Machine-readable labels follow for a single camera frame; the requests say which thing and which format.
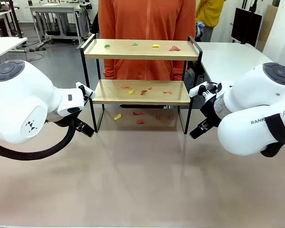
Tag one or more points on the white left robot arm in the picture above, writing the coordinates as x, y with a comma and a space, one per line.
21, 95

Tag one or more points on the person in yellow jacket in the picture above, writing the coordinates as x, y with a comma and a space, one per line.
209, 14

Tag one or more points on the white table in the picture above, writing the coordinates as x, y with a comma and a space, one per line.
4, 45
228, 59

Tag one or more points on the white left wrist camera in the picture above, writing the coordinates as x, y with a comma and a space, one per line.
88, 89

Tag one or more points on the black monitor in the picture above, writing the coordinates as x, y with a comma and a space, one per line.
245, 26

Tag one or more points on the brown cardboard panel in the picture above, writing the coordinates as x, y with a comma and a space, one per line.
269, 23

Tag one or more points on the black metal wooden two-tier shelf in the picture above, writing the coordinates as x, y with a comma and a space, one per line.
142, 55

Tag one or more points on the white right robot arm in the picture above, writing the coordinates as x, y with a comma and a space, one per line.
251, 99

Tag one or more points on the black metal post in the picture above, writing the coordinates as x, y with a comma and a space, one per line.
16, 21

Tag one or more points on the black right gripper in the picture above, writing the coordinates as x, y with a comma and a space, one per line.
210, 110

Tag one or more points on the person in orange hoodie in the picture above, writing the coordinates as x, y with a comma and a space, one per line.
147, 21

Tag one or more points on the person's left forearm orange sleeve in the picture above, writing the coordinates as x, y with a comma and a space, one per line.
179, 71

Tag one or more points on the person's right forearm orange sleeve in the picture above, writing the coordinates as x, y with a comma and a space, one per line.
109, 69

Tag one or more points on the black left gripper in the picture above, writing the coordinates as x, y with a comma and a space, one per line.
61, 121

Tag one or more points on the grey metal workbench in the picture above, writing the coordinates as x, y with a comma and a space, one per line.
52, 9

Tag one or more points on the orange paper scrap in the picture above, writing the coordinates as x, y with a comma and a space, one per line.
167, 92
124, 86

